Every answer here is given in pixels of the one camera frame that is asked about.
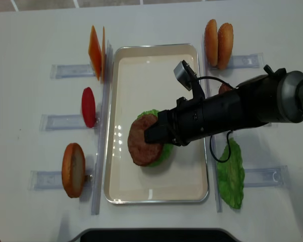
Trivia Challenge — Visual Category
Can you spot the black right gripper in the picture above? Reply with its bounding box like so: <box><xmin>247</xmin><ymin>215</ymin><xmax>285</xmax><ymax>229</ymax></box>
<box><xmin>144</xmin><ymin>90</ymin><xmax>242</xmax><ymax>146</ymax></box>

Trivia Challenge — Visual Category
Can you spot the brown meat patty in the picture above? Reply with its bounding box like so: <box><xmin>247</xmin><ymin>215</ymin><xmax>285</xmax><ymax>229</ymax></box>
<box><xmin>218</xmin><ymin>84</ymin><xmax>232</xmax><ymax>94</ymax></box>
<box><xmin>127</xmin><ymin>113</ymin><xmax>164</xmax><ymax>166</ymax></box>

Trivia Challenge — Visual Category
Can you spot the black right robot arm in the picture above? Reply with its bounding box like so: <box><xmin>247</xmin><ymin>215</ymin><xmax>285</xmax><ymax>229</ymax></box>
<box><xmin>144</xmin><ymin>61</ymin><xmax>303</xmax><ymax>146</ymax></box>

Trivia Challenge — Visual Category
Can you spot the green lettuce leaf on tray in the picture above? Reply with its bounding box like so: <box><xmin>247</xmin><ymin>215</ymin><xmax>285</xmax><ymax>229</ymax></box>
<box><xmin>137</xmin><ymin>109</ymin><xmax>174</xmax><ymax>167</ymax></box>

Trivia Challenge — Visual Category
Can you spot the red tomato slice standing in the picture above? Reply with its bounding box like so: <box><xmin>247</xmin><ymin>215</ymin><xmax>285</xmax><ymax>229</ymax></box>
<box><xmin>81</xmin><ymin>87</ymin><xmax>96</xmax><ymax>128</ymax></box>

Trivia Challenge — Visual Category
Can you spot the green lettuce leaf standing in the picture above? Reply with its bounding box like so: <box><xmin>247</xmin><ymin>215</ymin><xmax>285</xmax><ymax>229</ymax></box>
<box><xmin>217</xmin><ymin>138</ymin><xmax>245</xmax><ymax>209</ymax></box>

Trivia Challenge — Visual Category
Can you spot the orange cheese slice outer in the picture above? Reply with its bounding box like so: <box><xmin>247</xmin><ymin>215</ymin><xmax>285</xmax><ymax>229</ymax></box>
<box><xmin>88</xmin><ymin>25</ymin><xmax>102</xmax><ymax>80</ymax></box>

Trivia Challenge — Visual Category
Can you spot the clear holder for tomato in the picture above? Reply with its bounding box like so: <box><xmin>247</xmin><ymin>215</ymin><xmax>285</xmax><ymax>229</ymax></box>
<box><xmin>39</xmin><ymin>114</ymin><xmax>88</xmax><ymax>131</ymax></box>

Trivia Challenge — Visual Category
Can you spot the clear holder for cheese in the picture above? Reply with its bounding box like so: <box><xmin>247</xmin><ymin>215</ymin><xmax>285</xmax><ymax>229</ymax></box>
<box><xmin>50</xmin><ymin>64</ymin><xmax>95</xmax><ymax>79</ymax></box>

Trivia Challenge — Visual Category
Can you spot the clear holder for lettuce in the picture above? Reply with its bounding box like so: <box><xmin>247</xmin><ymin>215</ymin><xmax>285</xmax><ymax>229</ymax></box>
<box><xmin>244</xmin><ymin>165</ymin><xmax>290</xmax><ymax>188</ymax></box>

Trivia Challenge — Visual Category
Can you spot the white metal tray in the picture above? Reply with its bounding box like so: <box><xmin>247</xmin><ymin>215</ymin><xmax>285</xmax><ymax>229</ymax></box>
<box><xmin>104</xmin><ymin>44</ymin><xmax>209</xmax><ymax>204</ymax></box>

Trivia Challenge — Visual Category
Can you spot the bun slice left standing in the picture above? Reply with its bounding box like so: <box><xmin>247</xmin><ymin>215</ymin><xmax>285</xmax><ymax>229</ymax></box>
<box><xmin>62</xmin><ymin>143</ymin><xmax>85</xmax><ymax>198</ymax></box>

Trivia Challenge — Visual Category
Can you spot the bun slice far right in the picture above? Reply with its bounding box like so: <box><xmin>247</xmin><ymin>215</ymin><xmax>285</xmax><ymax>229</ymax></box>
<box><xmin>204</xmin><ymin>19</ymin><xmax>218</xmax><ymax>67</ymax></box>

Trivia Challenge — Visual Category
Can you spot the clear holder for right buns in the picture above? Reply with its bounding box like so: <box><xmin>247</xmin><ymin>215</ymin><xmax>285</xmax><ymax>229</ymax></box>
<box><xmin>226</xmin><ymin>52</ymin><xmax>264</xmax><ymax>69</ymax></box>

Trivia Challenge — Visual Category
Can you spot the sesame bun top right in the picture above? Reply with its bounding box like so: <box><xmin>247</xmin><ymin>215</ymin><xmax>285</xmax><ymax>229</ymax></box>
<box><xmin>217</xmin><ymin>23</ymin><xmax>234</xmax><ymax>70</ymax></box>

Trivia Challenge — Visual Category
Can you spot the black base at bottom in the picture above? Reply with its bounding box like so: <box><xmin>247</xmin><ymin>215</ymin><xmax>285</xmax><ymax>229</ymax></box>
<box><xmin>80</xmin><ymin>229</ymin><xmax>237</xmax><ymax>242</ymax></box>

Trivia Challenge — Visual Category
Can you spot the clear holder for left bun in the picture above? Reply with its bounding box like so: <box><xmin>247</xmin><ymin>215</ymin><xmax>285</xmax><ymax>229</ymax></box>
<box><xmin>29</xmin><ymin>169</ymin><xmax>94</xmax><ymax>191</ymax></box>

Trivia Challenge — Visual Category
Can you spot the left clear long rail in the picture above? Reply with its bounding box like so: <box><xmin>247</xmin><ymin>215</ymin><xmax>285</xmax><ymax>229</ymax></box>
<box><xmin>91</xmin><ymin>42</ymin><xmax>114</xmax><ymax>216</ymax></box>

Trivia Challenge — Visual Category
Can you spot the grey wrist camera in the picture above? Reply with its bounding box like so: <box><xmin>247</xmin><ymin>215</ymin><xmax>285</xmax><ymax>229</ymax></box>
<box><xmin>174</xmin><ymin>60</ymin><xmax>197</xmax><ymax>91</ymax></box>

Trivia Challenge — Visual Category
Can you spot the black camera cable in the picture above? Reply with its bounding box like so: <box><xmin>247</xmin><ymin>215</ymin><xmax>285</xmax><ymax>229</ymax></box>
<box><xmin>196</xmin><ymin>76</ymin><xmax>235</xmax><ymax>163</ymax></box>

